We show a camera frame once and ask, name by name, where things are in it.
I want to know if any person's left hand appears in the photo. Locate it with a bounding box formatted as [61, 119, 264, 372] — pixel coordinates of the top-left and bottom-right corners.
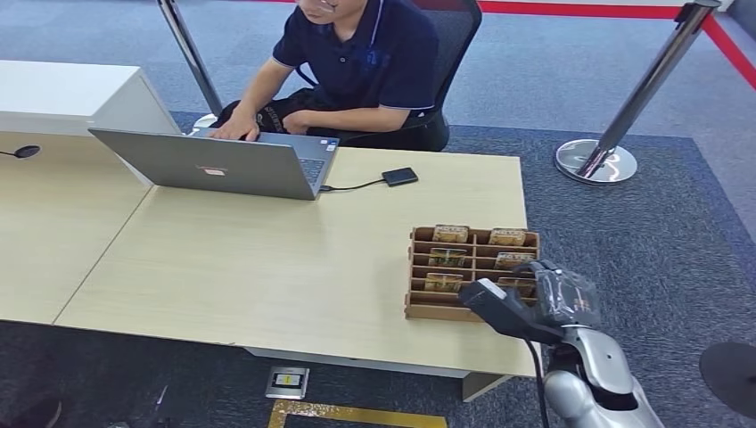
[282, 110, 313, 136]

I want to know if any person's right hand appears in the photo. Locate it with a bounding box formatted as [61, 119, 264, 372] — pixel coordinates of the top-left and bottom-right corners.
[210, 111, 261, 143]

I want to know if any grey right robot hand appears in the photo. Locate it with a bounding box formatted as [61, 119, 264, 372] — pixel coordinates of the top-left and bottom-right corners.
[512, 259, 603, 331]

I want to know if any person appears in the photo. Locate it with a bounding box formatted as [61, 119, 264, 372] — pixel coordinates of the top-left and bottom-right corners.
[210, 0, 451, 153]

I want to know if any small black card reader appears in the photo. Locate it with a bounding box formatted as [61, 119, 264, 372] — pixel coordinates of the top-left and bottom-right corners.
[381, 167, 420, 188]

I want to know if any wooden card rack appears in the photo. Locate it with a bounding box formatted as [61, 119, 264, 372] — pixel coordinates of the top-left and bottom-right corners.
[404, 225, 541, 325]

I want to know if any grey laptop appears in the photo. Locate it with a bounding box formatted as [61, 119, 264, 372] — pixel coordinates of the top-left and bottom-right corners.
[88, 127, 341, 202]

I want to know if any black mesh office chair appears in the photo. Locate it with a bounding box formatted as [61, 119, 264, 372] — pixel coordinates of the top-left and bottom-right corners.
[295, 0, 484, 153]

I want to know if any white cabinet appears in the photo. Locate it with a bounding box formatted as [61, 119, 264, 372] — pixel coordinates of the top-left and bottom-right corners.
[0, 59, 181, 189]

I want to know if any black round disc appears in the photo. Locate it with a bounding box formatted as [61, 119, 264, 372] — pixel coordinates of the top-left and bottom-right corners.
[698, 341, 756, 419]

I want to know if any yellow floor tape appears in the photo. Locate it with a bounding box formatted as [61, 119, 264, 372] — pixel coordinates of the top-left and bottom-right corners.
[267, 399, 450, 428]

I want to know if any silver floor socket box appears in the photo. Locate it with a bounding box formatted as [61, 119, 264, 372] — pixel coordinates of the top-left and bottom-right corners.
[264, 366, 310, 401]

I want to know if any red barrier belt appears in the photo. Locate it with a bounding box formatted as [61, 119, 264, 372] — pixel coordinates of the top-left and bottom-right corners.
[477, 0, 683, 21]
[701, 12, 756, 93]

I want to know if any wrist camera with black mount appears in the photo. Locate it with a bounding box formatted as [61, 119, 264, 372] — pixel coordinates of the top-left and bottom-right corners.
[458, 277, 566, 346]

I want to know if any chrome stanchion post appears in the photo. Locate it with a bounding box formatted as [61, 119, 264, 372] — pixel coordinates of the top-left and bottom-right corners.
[554, 0, 723, 186]
[155, 0, 226, 132]

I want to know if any black laptop cable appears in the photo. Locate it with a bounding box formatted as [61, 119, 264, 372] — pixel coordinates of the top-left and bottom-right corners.
[318, 177, 386, 193]

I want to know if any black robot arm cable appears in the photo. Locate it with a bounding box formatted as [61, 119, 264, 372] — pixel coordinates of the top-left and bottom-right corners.
[522, 337, 554, 428]

